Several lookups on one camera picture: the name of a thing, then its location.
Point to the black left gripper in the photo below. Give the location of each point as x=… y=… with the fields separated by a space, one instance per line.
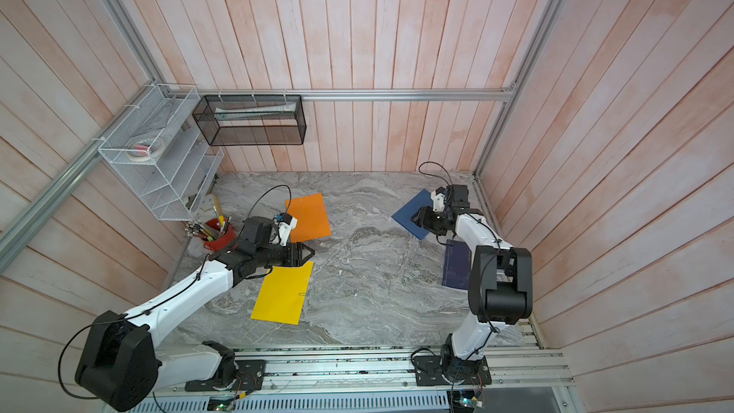
x=294 y=254

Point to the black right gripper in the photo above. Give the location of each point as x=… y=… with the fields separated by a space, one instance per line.
x=424 y=219

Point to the blue paper document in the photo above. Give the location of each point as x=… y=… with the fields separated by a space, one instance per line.
x=405 y=214

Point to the yellow paper document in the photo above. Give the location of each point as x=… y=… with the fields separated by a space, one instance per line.
x=282 y=295

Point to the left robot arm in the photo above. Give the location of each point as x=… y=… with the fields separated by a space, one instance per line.
x=121 y=362

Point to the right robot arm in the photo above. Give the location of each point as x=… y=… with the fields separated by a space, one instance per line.
x=500 y=282

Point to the orange paper document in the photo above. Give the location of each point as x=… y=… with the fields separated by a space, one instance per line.
x=312 y=218

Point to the dark navy book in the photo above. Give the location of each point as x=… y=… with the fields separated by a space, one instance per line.
x=457 y=266

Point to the red pen holder cup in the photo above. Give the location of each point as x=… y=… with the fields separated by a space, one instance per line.
x=223 y=236

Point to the paper in black basket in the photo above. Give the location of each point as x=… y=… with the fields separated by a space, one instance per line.
x=254 y=113

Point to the tape roll in shelf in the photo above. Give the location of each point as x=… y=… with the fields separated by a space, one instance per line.
x=145 y=150

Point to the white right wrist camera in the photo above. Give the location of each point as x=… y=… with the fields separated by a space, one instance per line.
x=439 y=199

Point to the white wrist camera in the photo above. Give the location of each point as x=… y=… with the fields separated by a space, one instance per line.
x=285 y=224
x=439 y=199

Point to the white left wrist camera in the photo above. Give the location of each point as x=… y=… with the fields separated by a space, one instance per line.
x=285 y=224

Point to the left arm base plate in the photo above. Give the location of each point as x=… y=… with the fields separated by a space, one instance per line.
x=241 y=376

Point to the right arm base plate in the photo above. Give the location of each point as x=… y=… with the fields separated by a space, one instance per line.
x=433 y=370

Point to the black wire mesh basket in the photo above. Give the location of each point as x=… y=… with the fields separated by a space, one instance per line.
x=289 y=129

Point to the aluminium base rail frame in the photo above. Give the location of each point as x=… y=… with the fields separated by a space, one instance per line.
x=382 y=379

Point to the white wire mesh shelf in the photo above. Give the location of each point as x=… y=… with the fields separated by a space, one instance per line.
x=161 y=155

